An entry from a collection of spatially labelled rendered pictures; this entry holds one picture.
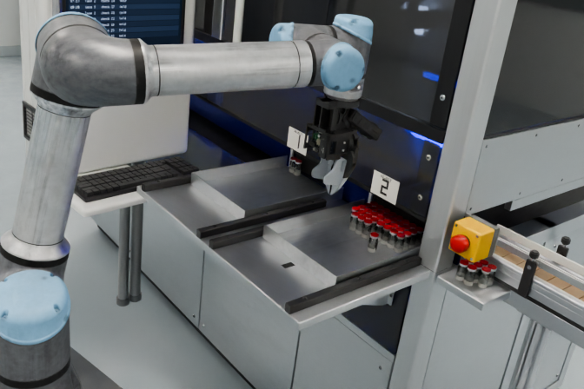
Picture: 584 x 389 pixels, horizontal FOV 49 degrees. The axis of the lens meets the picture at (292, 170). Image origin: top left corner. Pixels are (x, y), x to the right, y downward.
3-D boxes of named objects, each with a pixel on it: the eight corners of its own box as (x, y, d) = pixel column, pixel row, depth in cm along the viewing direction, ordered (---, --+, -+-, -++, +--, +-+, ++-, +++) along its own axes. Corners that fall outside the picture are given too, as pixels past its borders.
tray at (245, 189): (285, 165, 198) (287, 154, 197) (341, 198, 180) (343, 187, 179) (190, 183, 177) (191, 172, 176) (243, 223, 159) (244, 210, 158)
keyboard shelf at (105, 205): (169, 156, 220) (169, 149, 219) (216, 187, 202) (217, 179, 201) (40, 181, 190) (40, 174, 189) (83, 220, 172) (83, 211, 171)
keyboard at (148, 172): (179, 161, 211) (179, 154, 210) (203, 175, 202) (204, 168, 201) (63, 184, 184) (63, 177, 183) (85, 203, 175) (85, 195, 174)
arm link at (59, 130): (-15, 333, 106) (47, 15, 91) (-13, 285, 119) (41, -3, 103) (60, 334, 112) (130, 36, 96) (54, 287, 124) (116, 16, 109)
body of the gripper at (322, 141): (301, 150, 127) (309, 93, 123) (332, 145, 133) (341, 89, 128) (327, 164, 122) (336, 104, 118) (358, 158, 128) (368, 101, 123)
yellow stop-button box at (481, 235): (467, 241, 147) (474, 214, 144) (493, 255, 142) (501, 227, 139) (446, 249, 142) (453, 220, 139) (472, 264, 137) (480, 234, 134)
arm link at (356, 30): (323, 11, 119) (363, 14, 123) (315, 68, 123) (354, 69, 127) (342, 19, 113) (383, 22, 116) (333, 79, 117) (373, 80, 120)
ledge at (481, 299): (471, 267, 156) (473, 260, 155) (517, 293, 147) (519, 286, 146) (435, 282, 147) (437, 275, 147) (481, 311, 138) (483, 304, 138)
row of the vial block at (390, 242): (353, 220, 167) (355, 205, 165) (403, 252, 155) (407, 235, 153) (347, 222, 166) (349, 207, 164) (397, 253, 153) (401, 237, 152)
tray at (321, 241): (361, 210, 174) (363, 198, 173) (434, 253, 156) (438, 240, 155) (262, 237, 154) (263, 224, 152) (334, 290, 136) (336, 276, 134)
